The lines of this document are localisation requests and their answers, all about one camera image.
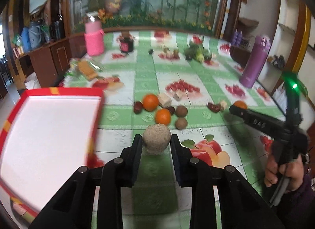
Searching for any round beige grainy fruit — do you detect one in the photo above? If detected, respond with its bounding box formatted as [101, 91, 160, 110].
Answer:
[143, 124, 171, 155]

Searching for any brown kiwi fruit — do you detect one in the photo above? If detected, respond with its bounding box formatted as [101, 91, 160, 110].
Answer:
[175, 105, 188, 117]
[175, 117, 188, 130]

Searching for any orange tangerine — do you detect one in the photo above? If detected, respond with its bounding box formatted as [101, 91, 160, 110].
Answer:
[142, 93, 159, 112]
[155, 108, 171, 126]
[233, 100, 248, 109]

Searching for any dark jujube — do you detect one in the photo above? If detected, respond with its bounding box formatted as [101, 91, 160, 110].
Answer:
[167, 106, 175, 115]

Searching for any dark red jujube date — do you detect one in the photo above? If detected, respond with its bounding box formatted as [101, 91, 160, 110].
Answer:
[133, 101, 143, 114]

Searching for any dark red dried date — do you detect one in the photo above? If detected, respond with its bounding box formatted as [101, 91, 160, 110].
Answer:
[207, 102, 221, 113]

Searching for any small white fruit piece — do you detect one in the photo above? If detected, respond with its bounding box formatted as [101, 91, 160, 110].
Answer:
[218, 100, 227, 111]

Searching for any beige cube fruit chunk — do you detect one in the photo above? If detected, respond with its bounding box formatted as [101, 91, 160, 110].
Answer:
[157, 93, 172, 108]

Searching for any small beige fruit chunk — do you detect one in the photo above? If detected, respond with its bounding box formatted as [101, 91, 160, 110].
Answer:
[173, 91, 183, 101]

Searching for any right hand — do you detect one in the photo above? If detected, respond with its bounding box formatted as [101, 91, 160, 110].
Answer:
[264, 154, 304, 191]

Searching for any red white tray box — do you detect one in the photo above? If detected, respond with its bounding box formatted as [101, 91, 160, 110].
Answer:
[1, 87, 104, 217]

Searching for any purple thermos bottle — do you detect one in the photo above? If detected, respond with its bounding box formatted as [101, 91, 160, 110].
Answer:
[239, 35, 271, 89]

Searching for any green leafy vegetable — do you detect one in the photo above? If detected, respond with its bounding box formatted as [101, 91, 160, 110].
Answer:
[184, 41, 212, 63]

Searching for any dark red jar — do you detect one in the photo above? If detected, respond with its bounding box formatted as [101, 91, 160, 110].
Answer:
[119, 31, 134, 53]

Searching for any pink sleeved bottle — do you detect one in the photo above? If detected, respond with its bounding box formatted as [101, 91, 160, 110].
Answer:
[84, 11, 105, 56]

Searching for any grey blue kettle jug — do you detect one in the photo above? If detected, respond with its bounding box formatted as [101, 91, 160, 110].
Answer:
[28, 21, 43, 50]

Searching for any blue thermos jug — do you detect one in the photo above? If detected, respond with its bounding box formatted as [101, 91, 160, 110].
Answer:
[21, 27, 32, 53]

